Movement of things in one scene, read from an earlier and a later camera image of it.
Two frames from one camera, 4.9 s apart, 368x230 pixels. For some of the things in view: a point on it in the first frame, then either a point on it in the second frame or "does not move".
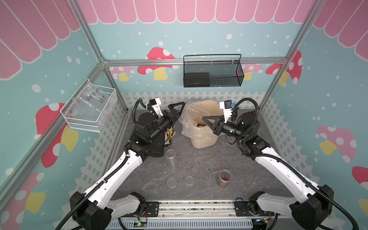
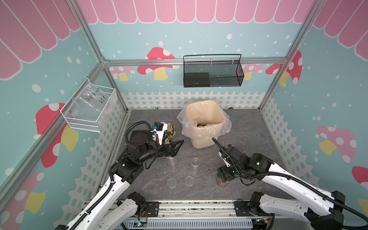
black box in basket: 197,79 does not move
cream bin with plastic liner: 191,121 does not move
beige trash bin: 201,136 does not move
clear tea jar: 170,161 does not move
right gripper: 215,128 → 223,171
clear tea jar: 197,112 → 195,163
